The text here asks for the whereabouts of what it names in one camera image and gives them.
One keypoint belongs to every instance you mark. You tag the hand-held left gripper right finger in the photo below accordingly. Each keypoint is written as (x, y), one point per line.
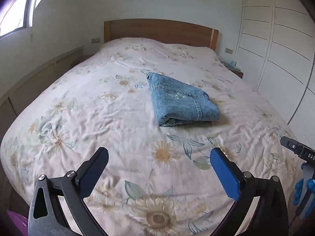
(225, 174)

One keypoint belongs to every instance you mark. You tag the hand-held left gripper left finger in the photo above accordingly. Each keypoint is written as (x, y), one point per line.
(93, 174)

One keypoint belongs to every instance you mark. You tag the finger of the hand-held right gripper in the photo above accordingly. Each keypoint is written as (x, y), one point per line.
(290, 145)

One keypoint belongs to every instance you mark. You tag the blue denim jacket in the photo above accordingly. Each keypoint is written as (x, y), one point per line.
(182, 103)

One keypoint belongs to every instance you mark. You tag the person's right hand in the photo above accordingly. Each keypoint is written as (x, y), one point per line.
(299, 194)

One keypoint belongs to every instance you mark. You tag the floral beige duvet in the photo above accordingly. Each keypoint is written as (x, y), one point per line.
(98, 103)

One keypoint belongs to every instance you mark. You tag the wooden nightstand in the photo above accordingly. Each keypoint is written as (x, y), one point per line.
(237, 73)

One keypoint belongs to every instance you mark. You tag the purple object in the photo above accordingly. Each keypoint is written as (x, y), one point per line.
(17, 223)

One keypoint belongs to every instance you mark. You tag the white wardrobe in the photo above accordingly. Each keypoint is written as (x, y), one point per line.
(283, 54)

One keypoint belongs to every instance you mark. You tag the wooden headboard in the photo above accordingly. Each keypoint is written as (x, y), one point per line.
(160, 30)

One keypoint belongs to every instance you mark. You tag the window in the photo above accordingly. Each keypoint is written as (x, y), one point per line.
(14, 14)

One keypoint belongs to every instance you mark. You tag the low beige wall cabinet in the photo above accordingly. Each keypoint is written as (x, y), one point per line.
(37, 78)

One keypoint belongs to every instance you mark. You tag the wall socket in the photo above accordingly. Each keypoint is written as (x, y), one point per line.
(229, 51)
(95, 40)

